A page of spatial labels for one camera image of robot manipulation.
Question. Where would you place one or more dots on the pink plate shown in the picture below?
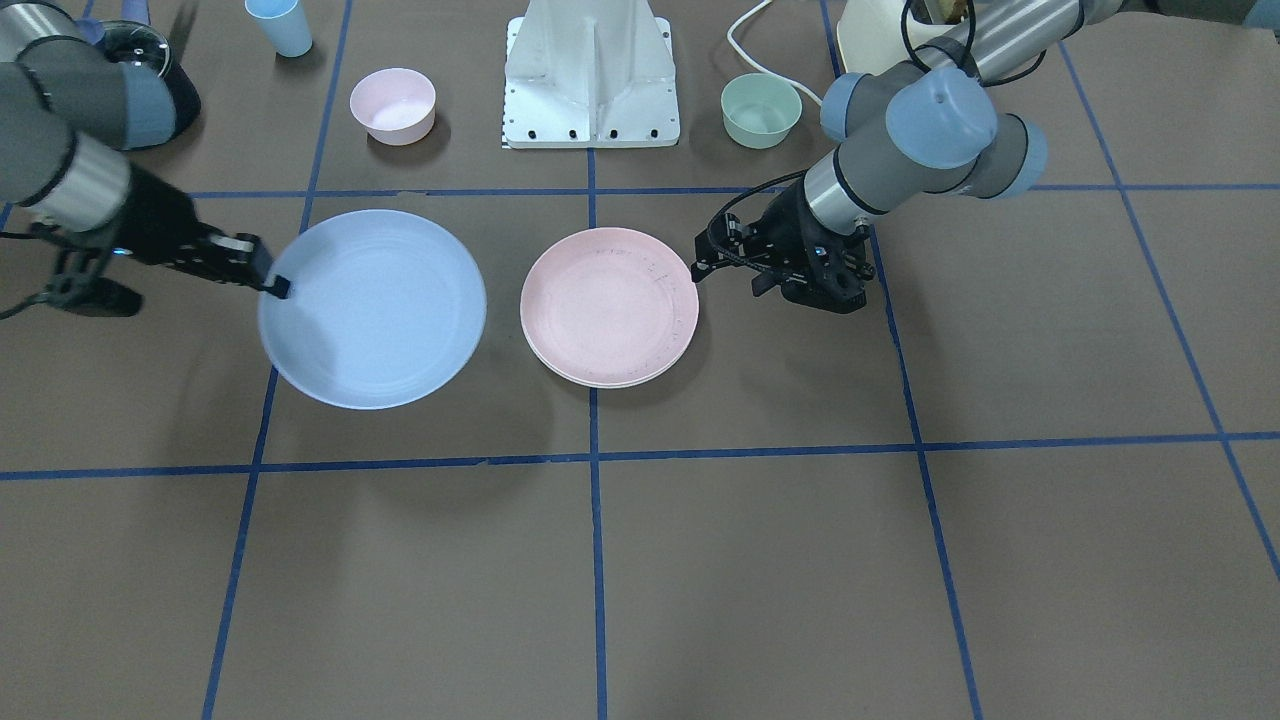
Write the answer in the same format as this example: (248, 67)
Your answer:
(609, 287)

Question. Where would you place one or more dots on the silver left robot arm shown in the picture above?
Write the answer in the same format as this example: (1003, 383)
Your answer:
(925, 125)

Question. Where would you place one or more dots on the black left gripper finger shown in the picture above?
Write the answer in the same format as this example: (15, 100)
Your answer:
(702, 267)
(713, 244)

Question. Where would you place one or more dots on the blue plate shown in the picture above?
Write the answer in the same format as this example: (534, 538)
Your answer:
(383, 308)

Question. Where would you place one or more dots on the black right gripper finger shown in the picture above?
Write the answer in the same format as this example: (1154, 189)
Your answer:
(279, 287)
(261, 263)

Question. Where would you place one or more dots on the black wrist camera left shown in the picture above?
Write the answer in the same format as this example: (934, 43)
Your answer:
(840, 287)

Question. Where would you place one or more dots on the green bowl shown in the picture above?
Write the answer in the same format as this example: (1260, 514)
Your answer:
(758, 110)

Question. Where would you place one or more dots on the cream toaster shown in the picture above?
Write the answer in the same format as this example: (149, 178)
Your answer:
(873, 36)

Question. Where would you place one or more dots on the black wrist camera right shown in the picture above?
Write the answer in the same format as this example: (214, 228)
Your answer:
(78, 286)

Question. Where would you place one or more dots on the cream plate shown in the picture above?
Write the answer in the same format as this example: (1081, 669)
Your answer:
(604, 368)

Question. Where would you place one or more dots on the dark blue lidded pot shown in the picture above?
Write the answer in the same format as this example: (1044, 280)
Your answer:
(150, 55)

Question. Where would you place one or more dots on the pink bowl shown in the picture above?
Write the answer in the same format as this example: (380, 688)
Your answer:
(396, 106)

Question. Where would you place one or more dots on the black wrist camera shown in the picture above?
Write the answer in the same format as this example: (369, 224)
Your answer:
(78, 286)
(840, 287)

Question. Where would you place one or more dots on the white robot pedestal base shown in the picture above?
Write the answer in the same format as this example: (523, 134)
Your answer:
(590, 75)

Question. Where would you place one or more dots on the light blue cup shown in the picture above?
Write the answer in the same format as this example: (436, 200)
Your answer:
(284, 23)

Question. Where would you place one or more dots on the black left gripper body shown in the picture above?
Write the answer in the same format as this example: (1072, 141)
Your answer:
(781, 228)

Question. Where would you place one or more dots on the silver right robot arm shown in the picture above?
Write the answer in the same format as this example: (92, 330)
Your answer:
(70, 116)

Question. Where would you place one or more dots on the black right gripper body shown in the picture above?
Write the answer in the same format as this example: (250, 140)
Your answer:
(158, 226)

